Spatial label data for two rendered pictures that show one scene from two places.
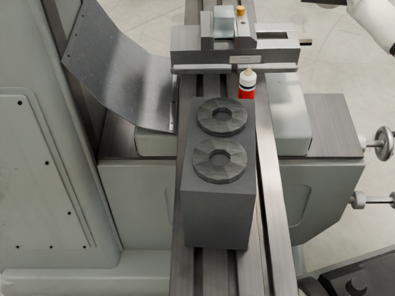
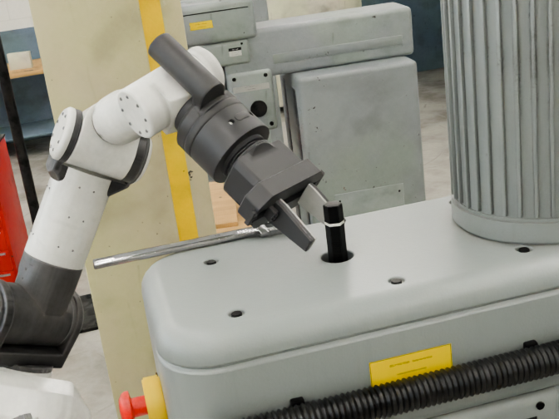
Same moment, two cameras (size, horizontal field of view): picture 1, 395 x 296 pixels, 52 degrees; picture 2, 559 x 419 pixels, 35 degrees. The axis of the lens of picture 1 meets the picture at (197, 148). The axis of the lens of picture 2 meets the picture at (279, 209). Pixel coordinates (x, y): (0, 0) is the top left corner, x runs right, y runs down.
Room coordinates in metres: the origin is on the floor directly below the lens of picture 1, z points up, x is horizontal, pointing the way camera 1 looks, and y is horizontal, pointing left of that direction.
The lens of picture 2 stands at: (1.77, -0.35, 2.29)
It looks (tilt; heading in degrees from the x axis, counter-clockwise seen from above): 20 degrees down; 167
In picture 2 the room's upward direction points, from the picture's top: 7 degrees counter-clockwise
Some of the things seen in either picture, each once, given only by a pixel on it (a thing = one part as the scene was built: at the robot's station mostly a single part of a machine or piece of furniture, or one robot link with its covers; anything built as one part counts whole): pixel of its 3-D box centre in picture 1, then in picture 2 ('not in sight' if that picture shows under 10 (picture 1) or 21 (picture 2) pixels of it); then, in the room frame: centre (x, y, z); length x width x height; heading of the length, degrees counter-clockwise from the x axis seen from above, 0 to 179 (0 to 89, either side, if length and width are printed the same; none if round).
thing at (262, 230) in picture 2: not in sight; (193, 243); (0.77, -0.22, 1.89); 0.24 x 0.04 x 0.01; 89
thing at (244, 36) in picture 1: (244, 29); not in sight; (0.95, -0.13, 1.04); 0.12 x 0.06 x 0.04; 179
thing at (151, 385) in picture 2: not in sight; (155, 402); (0.88, -0.30, 1.76); 0.06 x 0.02 x 0.06; 178
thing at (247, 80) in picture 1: (247, 84); not in sight; (0.77, -0.13, 1.01); 0.04 x 0.04 x 0.11
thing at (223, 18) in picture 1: (223, 21); not in sight; (0.95, -0.08, 1.07); 0.06 x 0.05 x 0.06; 179
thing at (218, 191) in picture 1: (219, 170); not in sight; (0.47, -0.04, 1.05); 0.22 x 0.12 x 0.20; 174
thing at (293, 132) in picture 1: (221, 109); not in sight; (0.89, -0.07, 0.81); 0.50 x 0.35 x 0.12; 88
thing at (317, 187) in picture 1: (225, 180); not in sight; (0.89, -0.10, 0.45); 0.80 x 0.30 x 0.60; 88
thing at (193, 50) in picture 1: (233, 40); not in sight; (0.95, -0.11, 1.01); 0.35 x 0.15 x 0.11; 89
